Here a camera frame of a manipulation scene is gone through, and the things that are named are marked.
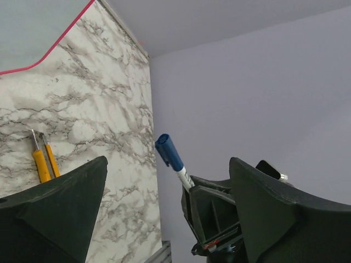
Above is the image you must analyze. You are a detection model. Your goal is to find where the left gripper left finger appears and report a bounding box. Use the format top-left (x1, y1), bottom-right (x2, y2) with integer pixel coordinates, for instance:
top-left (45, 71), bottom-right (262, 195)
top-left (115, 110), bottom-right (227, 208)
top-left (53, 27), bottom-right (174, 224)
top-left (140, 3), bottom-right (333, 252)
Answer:
top-left (1, 156), bottom-right (108, 262)

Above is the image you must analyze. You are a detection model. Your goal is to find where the blue capped marker pen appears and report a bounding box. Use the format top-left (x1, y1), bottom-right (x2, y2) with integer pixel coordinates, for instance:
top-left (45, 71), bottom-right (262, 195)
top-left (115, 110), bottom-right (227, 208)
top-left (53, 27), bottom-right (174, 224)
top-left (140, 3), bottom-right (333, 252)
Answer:
top-left (155, 134), bottom-right (195, 192)

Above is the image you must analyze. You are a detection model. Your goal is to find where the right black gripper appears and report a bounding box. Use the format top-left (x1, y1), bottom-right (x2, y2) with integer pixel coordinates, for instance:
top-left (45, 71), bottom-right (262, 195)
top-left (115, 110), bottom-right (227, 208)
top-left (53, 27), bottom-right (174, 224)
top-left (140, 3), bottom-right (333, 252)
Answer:
top-left (181, 176), bottom-right (248, 262)

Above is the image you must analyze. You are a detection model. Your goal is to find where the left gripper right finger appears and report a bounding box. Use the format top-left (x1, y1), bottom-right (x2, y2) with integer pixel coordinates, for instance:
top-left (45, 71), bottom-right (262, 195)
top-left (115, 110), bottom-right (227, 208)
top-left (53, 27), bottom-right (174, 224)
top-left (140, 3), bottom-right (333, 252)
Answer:
top-left (229, 157), bottom-right (350, 262)

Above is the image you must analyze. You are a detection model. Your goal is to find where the pink framed whiteboard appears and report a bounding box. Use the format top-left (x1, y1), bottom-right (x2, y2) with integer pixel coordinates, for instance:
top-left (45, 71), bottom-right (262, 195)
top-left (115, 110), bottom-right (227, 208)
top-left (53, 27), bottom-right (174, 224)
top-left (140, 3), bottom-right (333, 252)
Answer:
top-left (1, 0), bottom-right (94, 75)

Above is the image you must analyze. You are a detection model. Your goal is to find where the yellow utility knife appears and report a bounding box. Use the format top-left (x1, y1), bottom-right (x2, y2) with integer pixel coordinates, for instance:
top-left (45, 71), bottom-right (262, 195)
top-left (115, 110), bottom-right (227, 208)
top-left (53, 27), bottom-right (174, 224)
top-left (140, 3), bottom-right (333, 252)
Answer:
top-left (31, 129), bottom-right (61, 183)

